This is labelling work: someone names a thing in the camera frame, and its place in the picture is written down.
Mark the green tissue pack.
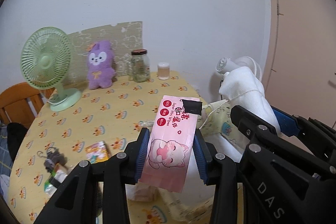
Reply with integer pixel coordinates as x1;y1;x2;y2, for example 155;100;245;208
44;163;72;197

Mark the white cloth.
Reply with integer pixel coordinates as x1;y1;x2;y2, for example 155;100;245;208
219;67;282;136

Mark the grey drawstring pouch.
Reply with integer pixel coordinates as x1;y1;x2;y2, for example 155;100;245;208
37;147;67;173

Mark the pink wet wipes pack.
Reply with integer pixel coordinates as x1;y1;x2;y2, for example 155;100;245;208
139;96;202;193

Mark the yellow cartoon tissue pack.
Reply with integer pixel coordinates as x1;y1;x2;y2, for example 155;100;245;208
85;141;110;164

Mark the beige door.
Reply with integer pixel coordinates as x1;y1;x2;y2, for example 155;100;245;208
264;0;335;127

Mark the white standing fan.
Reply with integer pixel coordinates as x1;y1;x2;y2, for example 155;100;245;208
216;56;262;81

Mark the yellow patterned storage box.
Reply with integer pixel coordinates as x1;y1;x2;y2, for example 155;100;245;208
126;101;242;223

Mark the blue plaid bedding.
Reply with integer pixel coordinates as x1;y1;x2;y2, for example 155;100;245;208
0;126;13;187

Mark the yellow cake-print tablecloth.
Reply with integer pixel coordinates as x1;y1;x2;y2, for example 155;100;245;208
6;70;245;224

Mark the black cloth on chair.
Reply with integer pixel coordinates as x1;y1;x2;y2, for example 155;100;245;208
7;122;28;162

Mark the cotton swab container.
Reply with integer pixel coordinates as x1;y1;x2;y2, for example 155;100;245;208
157;62;170;80

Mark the wooden chair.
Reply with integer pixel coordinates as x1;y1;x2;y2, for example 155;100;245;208
1;83;54;129

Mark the glass jar with lid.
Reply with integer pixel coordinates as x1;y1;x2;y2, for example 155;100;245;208
127;49;150;83

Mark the purple plush bunny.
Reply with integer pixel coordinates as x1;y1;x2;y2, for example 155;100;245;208
87;40;116;90

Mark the green desk fan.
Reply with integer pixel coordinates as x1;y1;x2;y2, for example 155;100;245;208
21;27;81;112

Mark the patterned cardboard panel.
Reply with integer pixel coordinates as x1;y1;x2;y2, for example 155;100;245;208
63;21;143;85

